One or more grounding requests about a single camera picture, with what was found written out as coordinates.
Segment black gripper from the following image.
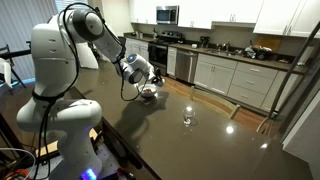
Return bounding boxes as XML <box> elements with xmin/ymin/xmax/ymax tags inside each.
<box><xmin>150</xmin><ymin>68</ymin><xmax>165</xmax><ymax>84</ymax></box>

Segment white ceramic bowl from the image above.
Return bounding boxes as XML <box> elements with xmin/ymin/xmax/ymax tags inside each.
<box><xmin>137</xmin><ymin>83</ymin><xmax>159</xmax><ymax>99</ymax></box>

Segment stainless steel dishwasher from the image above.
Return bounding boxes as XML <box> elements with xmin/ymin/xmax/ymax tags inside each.
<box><xmin>175</xmin><ymin>49</ymin><xmax>199</xmax><ymax>84</ymax></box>

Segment black kitchen stove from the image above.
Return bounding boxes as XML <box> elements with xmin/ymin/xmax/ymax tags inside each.
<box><xmin>147</xmin><ymin>30</ymin><xmax>185</xmax><ymax>77</ymax></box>

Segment white lower cabinets beside stove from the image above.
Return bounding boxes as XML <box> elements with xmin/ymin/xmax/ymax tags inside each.
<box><xmin>125</xmin><ymin>37</ymin><xmax>150</xmax><ymax>67</ymax></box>

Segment clear drinking glass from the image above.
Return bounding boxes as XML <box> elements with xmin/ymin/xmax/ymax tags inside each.
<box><xmin>182</xmin><ymin>105</ymin><xmax>196</xmax><ymax>127</ymax></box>

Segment black coffee maker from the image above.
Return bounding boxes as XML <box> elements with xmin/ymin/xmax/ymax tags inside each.
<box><xmin>199</xmin><ymin>35</ymin><xmax>211</xmax><ymax>49</ymax></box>

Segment stainless steel microwave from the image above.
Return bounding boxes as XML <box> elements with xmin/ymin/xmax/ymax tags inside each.
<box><xmin>155</xmin><ymin>5</ymin><xmax>180</xmax><ymax>26</ymax></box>

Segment chrome sink faucet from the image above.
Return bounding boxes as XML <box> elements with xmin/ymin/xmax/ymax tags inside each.
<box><xmin>215</xmin><ymin>41</ymin><xmax>232</xmax><ymax>53</ymax></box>

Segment white upper cabinets around microwave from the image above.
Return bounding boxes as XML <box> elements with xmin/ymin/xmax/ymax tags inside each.
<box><xmin>129</xmin><ymin>0</ymin><xmax>264</xmax><ymax>30</ymax></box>

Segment white rounded floor object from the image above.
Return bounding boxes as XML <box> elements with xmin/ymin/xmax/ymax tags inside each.
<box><xmin>75</xmin><ymin>41</ymin><xmax>100</xmax><ymax>70</ymax></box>

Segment white lower drawer cabinets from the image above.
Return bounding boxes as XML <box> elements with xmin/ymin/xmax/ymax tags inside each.
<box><xmin>194</xmin><ymin>53</ymin><xmax>301</xmax><ymax>113</ymax></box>

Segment dish rack with dishes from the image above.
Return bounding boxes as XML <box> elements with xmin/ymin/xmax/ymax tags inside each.
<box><xmin>244</xmin><ymin>44</ymin><xmax>273</xmax><ymax>61</ymax></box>

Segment wooden cutting board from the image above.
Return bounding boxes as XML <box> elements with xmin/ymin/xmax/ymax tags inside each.
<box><xmin>255</xmin><ymin>34</ymin><xmax>283</xmax><ymax>53</ymax></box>

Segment white window blinds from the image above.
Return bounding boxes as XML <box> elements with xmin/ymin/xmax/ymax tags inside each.
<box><xmin>54</xmin><ymin>0</ymin><xmax>89</xmax><ymax>14</ymax></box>

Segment white upper cabinets beside refrigerator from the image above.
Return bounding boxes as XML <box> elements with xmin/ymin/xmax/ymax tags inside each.
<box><xmin>253</xmin><ymin>0</ymin><xmax>320</xmax><ymax>39</ymax></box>

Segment white paper towel roll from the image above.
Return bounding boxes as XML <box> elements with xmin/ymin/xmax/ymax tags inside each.
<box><xmin>298</xmin><ymin>44</ymin><xmax>315</xmax><ymax>67</ymax></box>

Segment black folding chair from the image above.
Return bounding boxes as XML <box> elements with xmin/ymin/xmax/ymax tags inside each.
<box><xmin>0</xmin><ymin>44</ymin><xmax>27</xmax><ymax>89</ymax></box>

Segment stainless steel refrigerator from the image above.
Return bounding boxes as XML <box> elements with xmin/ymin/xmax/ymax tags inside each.
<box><xmin>256</xmin><ymin>19</ymin><xmax>320</xmax><ymax>180</ymax></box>

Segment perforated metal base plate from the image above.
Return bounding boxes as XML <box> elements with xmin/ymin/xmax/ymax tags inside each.
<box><xmin>29</xmin><ymin>139</ymin><xmax>122</xmax><ymax>180</ymax></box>

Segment black camera stand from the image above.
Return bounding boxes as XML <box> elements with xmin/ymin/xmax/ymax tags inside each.
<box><xmin>0</xmin><ymin>39</ymin><xmax>33</xmax><ymax>61</ymax></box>

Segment floor cable bundle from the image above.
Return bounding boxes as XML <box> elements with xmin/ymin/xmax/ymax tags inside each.
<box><xmin>0</xmin><ymin>147</ymin><xmax>38</xmax><ymax>180</ymax></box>

